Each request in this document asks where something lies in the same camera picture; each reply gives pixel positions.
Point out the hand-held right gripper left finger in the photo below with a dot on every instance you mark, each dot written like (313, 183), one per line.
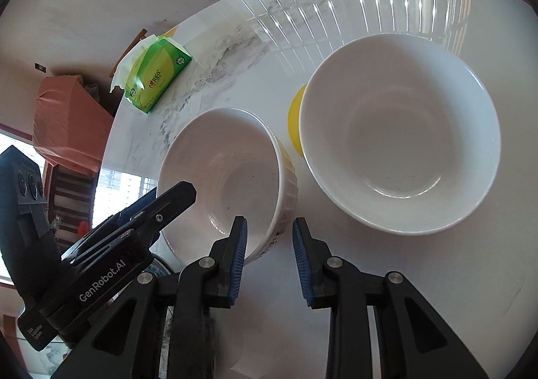
(237, 261)

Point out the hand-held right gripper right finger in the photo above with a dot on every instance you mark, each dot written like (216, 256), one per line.
(301, 265)

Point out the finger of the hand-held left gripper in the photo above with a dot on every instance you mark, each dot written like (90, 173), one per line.
(172, 202)
(143, 202)

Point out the white ribbed rabbit print bowl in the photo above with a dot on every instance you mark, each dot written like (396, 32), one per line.
(235, 169)

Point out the plain white bowl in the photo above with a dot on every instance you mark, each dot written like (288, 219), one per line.
(399, 131)

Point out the dark wooden bench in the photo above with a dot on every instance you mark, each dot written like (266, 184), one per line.
(71, 194)

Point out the orange cloth cover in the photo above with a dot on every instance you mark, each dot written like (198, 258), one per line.
(67, 127)

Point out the green tissue pack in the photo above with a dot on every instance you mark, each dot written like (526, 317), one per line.
(157, 74)

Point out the dark wall switch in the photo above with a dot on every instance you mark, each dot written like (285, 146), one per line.
(40, 67)

